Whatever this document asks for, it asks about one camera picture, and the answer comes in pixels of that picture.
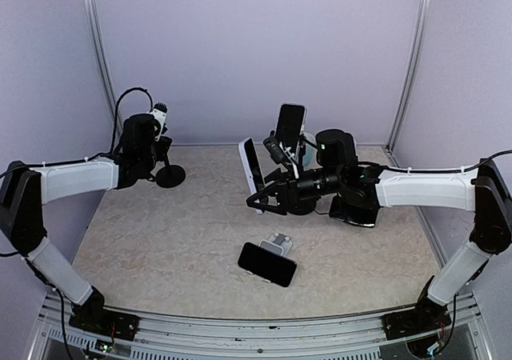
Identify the aluminium frame post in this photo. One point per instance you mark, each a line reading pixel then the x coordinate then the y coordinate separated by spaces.
pixel 103 69
pixel 410 76

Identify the tall black phone stand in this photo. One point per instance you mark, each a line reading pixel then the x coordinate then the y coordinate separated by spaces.
pixel 287 146

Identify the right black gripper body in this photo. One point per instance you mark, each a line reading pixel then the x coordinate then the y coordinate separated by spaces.
pixel 331 184

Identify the phone on tall stand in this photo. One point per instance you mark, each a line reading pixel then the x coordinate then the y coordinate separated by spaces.
pixel 289 125

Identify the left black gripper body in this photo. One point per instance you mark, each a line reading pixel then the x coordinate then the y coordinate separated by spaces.
pixel 162 155

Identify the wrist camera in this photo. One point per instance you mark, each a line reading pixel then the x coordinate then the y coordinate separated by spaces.
pixel 159 112
pixel 281 155

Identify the light blue cup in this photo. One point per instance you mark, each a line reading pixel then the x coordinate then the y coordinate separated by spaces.
pixel 309 149

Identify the right aluminium frame post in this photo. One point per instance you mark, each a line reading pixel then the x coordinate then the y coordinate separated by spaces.
pixel 410 76

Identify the front aluminium rail base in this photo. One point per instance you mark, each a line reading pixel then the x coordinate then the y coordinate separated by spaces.
pixel 164 336

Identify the left aluminium frame post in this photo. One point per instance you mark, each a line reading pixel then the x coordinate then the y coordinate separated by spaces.
pixel 103 69

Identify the blue phone on grey stand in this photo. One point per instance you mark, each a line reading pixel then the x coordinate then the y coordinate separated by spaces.
pixel 274 268

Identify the grey folding phone stand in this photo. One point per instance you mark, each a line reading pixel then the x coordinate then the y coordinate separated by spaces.
pixel 278 244

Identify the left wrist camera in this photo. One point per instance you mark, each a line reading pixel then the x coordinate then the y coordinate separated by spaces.
pixel 159 112

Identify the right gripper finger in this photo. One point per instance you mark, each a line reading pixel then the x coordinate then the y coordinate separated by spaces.
pixel 275 181
pixel 271 198

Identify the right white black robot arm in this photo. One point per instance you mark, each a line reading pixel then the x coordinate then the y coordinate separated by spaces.
pixel 363 188

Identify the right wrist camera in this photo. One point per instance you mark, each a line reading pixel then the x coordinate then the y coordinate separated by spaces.
pixel 281 155

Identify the black round-base phone stand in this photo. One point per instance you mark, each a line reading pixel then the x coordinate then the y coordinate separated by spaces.
pixel 169 176

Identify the black phone lying flat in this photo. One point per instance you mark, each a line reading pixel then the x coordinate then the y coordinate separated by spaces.
pixel 352 215

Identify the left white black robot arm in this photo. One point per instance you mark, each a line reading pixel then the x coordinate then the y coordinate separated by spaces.
pixel 27 188

